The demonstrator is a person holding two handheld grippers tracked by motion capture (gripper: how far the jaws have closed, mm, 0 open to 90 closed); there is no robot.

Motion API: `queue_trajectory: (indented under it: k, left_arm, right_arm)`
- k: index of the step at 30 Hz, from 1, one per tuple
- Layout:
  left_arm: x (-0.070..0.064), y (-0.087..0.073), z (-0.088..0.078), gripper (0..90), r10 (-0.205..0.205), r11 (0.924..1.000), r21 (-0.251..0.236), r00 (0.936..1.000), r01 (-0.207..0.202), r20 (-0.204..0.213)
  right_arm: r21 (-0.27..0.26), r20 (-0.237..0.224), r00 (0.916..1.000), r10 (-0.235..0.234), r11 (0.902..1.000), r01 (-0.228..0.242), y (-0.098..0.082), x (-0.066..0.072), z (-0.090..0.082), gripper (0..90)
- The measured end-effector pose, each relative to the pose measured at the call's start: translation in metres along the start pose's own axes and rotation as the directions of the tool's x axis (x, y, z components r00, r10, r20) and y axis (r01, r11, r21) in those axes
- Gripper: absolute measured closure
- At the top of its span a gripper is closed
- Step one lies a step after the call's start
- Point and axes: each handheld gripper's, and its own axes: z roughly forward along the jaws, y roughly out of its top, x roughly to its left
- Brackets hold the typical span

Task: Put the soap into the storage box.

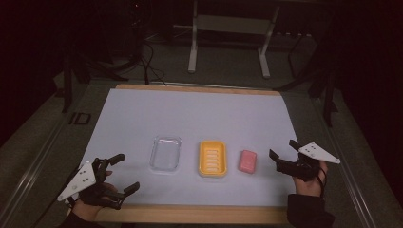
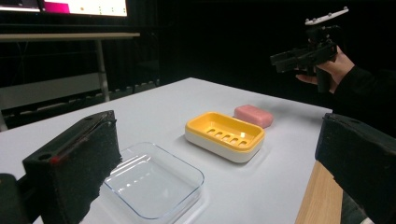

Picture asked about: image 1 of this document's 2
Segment yellow soap dish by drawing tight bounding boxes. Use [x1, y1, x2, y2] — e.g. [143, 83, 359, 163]
[198, 140, 228, 178]

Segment white table mat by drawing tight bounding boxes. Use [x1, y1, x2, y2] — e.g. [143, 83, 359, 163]
[79, 87, 299, 207]

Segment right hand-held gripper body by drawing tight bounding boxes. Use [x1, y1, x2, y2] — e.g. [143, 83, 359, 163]
[276, 141, 341, 182]

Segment pink soap bar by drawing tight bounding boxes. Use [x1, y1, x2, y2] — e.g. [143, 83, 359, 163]
[238, 149, 259, 175]

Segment white metal desk frame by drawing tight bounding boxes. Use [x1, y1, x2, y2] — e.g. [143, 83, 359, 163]
[187, 0, 282, 80]

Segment black metal stand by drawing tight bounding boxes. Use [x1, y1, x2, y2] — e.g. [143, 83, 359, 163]
[61, 37, 130, 114]
[274, 32, 339, 128]

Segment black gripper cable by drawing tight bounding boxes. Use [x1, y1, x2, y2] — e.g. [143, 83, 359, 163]
[316, 166, 328, 200]

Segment person's left hand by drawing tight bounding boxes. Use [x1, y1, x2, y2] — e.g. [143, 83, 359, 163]
[72, 170, 119, 221]

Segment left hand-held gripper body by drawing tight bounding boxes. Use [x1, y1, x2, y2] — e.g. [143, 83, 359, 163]
[56, 157, 125, 211]

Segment clear plastic tray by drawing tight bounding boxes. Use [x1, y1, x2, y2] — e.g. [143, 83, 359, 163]
[148, 135, 182, 174]

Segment black rectangular floor frame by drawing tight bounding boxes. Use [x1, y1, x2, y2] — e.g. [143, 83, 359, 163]
[68, 111, 92, 125]

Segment black floor cables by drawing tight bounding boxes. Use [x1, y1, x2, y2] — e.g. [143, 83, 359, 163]
[138, 40, 168, 86]

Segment person's right hand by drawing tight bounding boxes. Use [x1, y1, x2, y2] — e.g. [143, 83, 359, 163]
[292, 160, 330, 198]

